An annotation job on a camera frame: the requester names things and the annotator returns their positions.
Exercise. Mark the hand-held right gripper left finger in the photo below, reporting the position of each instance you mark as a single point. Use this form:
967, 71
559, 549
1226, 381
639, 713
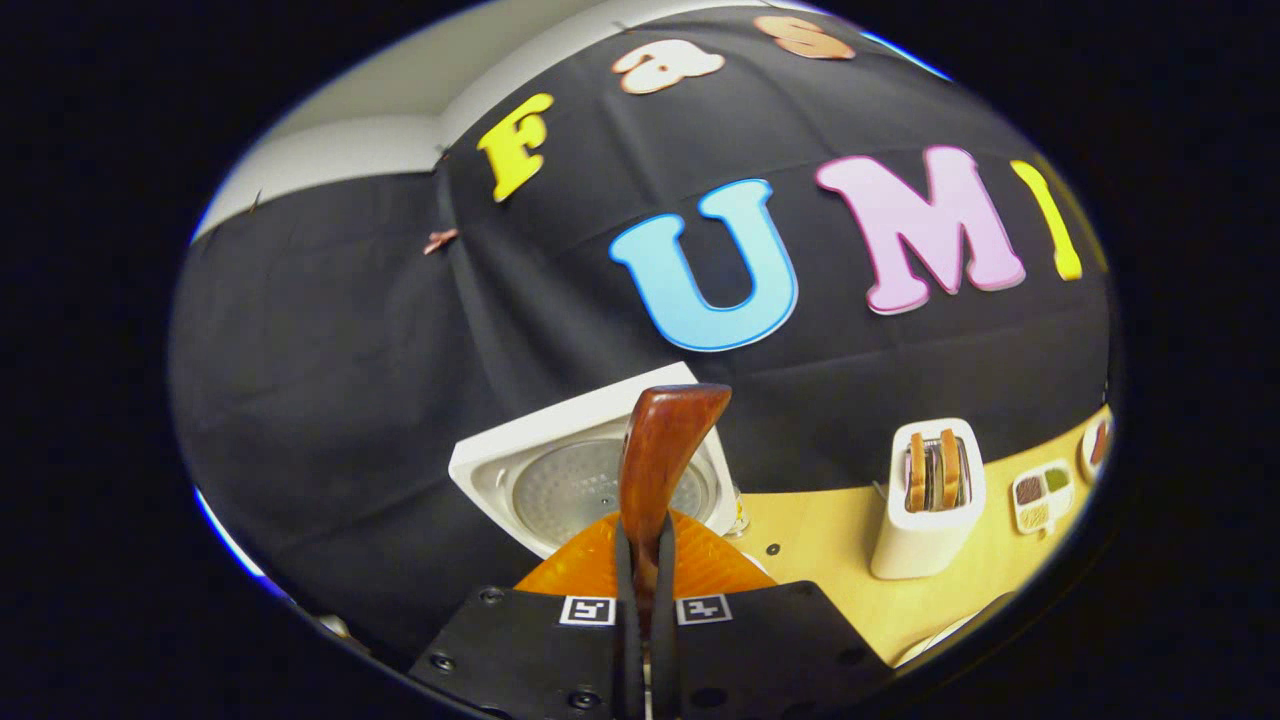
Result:
628, 650

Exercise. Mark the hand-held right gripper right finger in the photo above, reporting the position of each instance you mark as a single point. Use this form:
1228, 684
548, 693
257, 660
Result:
664, 660

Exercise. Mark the brown wooden spoon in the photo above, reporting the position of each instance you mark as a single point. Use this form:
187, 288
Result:
660, 450

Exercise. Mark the white rice cooker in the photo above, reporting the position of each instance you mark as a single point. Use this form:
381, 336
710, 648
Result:
520, 450

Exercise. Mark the clear plastic rice container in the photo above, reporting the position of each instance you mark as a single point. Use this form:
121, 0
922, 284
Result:
950, 630

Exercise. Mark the white toaster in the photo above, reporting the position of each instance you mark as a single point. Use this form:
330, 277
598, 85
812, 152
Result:
925, 540

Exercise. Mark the toasted bread slice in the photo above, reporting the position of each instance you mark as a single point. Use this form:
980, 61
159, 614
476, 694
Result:
915, 470
950, 468

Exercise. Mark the black backdrop cloth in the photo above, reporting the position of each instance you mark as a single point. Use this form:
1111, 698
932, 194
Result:
400, 350

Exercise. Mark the white divided bean dish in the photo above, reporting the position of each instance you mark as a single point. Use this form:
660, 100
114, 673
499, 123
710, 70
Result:
1042, 495

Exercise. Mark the pink cloth clip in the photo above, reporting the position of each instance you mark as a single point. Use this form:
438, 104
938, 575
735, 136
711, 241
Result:
440, 241

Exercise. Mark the small white round plate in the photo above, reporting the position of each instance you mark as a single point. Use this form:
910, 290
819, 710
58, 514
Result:
1095, 450

